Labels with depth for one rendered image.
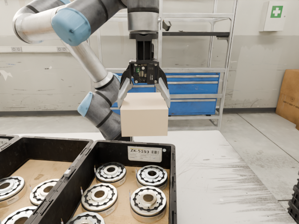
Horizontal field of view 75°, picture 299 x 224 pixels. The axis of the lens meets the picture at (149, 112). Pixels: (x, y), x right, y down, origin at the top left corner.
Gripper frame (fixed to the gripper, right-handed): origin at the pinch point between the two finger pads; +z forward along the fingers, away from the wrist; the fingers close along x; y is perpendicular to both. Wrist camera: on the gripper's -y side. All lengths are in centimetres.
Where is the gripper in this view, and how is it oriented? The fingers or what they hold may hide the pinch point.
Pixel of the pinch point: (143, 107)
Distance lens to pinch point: 56.7
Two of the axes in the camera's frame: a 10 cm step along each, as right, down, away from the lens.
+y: 0.4, 3.6, -9.3
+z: 0.0, 9.3, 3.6
